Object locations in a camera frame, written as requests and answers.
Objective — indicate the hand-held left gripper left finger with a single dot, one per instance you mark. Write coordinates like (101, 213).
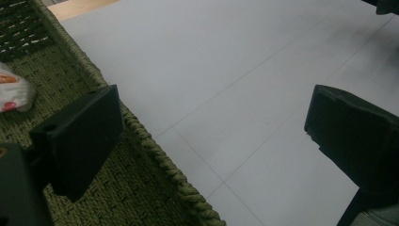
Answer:
(81, 138)

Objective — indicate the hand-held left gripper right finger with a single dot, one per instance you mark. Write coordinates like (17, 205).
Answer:
(360, 141)

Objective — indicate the green woven basket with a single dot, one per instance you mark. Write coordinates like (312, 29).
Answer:
(141, 188)

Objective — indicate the white fruit-print garment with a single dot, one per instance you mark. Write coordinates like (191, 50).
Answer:
(14, 91)

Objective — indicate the grey-green cloth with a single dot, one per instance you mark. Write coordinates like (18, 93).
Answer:
(379, 218)

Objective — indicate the dark knitted cloth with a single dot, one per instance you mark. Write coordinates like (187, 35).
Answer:
(19, 31)

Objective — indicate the dark object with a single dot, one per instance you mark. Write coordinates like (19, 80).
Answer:
(386, 6)

